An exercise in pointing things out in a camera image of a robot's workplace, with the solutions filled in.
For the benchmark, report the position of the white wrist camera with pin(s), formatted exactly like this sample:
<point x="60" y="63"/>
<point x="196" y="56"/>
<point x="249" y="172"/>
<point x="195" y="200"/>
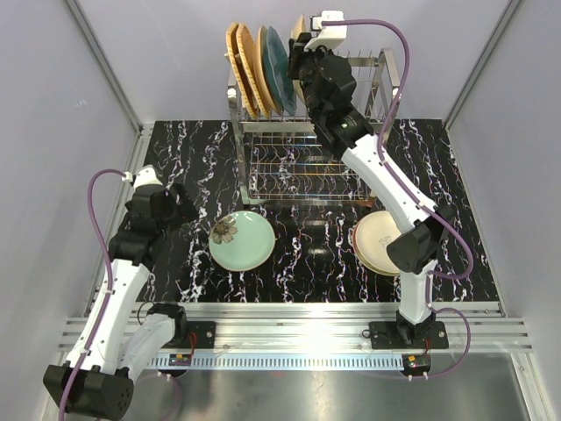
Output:
<point x="146" y="176"/>
<point x="326" y="33"/>

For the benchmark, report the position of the stainless steel dish rack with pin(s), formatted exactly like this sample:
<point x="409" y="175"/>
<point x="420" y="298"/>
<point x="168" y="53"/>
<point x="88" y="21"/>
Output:
<point x="280" y="160"/>

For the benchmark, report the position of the white slotted cable duct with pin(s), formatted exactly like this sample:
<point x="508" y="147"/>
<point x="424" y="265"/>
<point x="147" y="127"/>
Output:
<point x="277" y="361"/>

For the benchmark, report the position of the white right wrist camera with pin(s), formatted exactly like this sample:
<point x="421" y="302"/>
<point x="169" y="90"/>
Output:
<point x="326" y="33"/>

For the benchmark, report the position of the woven bamboo tray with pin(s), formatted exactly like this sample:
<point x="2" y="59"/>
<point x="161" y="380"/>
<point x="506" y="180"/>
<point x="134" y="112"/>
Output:
<point x="246" y="50"/>
<point x="242" y="80"/>

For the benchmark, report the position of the teal scalloped plate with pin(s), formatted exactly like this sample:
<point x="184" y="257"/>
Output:
<point x="276" y="66"/>

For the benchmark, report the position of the pale green bottom plate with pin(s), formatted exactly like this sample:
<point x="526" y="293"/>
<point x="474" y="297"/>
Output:
<point x="241" y="241"/>

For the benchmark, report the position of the cream bird painted plate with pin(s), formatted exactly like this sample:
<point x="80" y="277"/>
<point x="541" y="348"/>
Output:
<point x="268" y="94"/>

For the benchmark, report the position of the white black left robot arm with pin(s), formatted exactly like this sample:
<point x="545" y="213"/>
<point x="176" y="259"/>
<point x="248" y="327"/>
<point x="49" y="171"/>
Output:
<point x="98" y="376"/>

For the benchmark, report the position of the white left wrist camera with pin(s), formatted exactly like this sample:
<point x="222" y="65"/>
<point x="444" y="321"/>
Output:
<point x="146" y="176"/>

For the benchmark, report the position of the cream yellow bird plate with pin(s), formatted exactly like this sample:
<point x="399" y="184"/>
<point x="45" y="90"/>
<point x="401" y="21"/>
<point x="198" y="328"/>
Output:
<point x="299" y="27"/>

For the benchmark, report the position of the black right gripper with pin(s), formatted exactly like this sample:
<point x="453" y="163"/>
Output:
<point x="298" y="54"/>

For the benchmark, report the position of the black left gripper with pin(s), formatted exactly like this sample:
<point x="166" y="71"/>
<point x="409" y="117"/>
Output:
<point x="184" y="211"/>

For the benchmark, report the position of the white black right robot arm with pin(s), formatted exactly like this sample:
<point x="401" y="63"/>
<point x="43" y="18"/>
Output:
<point x="348" y="136"/>

